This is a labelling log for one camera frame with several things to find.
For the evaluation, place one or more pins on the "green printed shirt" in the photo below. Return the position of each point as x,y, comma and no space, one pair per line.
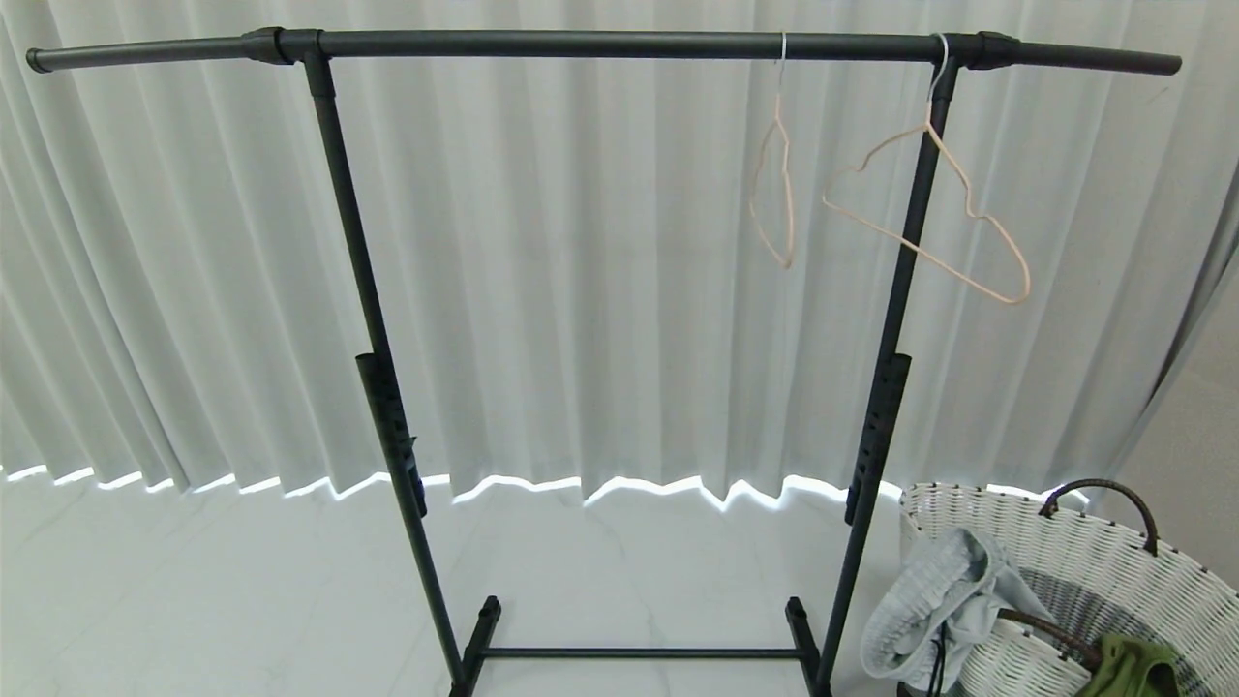
1128,668

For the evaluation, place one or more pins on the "white curtain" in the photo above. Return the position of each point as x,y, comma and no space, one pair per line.
581,290

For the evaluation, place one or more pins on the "pale grey shorts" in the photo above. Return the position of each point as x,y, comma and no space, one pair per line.
929,600

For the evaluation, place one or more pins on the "black clothes rack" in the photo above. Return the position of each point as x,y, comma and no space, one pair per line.
619,45

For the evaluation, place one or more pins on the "pink clothes hanger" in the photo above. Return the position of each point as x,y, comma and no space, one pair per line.
968,276
790,213

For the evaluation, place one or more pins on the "white laundry basket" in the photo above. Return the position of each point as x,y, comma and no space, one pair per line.
1084,552

